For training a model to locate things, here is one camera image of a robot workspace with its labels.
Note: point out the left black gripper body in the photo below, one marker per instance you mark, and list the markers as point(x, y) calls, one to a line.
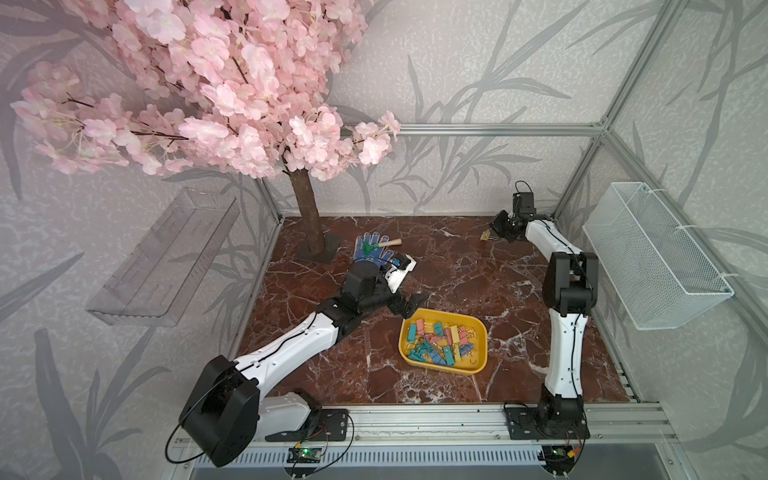
point(395, 301)

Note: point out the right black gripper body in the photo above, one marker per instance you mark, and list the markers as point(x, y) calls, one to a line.
point(503, 224)

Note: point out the yellow plastic storage tray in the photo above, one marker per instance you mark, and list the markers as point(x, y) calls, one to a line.
point(468, 365)

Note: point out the blue binder clip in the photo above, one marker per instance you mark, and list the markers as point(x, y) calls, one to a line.
point(466, 349)

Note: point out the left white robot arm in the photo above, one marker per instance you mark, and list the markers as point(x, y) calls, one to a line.
point(230, 403)

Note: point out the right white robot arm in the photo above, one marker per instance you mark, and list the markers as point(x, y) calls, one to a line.
point(569, 291)

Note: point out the blue dotted work glove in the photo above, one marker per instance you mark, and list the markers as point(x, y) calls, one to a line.
point(379, 257)

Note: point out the left green circuit board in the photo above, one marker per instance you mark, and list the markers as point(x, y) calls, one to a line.
point(305, 455)

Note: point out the right circuit board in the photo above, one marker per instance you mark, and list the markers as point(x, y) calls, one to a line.
point(559, 461)

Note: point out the pink blossom artificial tree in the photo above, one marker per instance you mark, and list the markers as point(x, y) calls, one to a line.
point(236, 85)

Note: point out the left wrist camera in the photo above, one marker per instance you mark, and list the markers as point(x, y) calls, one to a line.
point(399, 266)

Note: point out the green wooden-handled garden tool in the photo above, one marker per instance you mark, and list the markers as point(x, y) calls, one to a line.
point(368, 247)

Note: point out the aluminium front rail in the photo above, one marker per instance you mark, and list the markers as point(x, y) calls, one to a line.
point(443, 435)

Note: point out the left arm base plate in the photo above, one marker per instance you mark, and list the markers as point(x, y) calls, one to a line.
point(327, 425)

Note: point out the white wire mesh basket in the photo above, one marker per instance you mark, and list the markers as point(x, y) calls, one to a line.
point(661, 274)

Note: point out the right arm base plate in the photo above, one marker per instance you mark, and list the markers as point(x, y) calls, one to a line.
point(543, 423)

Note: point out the clear acrylic wall shelf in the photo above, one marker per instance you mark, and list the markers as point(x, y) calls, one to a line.
point(157, 281)

